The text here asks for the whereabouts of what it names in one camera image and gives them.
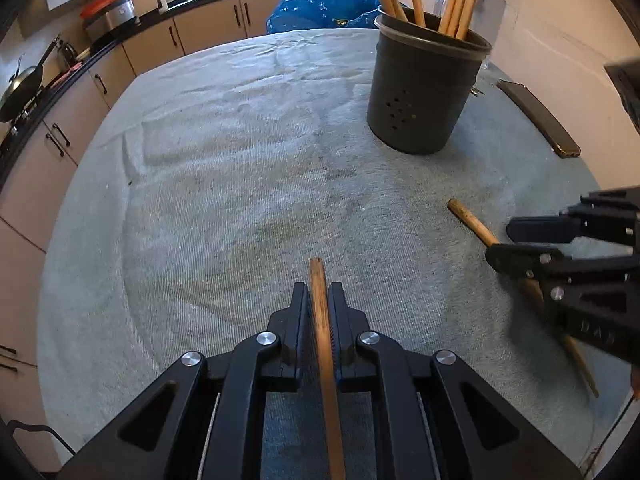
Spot black wok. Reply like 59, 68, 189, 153
0, 35, 61, 122

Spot dark flat case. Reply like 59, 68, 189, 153
496, 79, 582, 158

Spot metal kettle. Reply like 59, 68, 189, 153
55, 40, 79, 69

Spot grey towel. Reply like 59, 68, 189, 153
37, 27, 631, 480

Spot blue plastic bag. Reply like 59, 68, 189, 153
266, 0, 381, 36

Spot dark curved wooden chopstick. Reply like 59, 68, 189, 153
309, 257, 347, 480

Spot black cable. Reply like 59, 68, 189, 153
597, 400, 634, 466

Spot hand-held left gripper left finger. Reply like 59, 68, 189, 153
57, 282, 307, 480

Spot black utensil holder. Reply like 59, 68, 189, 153
366, 5, 493, 156

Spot beige kitchen cabinets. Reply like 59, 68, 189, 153
0, 0, 286, 466

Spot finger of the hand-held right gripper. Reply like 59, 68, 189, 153
506, 186, 640, 246
486, 243, 640, 363

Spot black kitchen countertop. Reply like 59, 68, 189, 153
0, 0, 301, 181

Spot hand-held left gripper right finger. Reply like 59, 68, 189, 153
331, 282, 581, 480

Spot silver rice cooker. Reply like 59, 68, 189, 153
82, 0, 141, 43

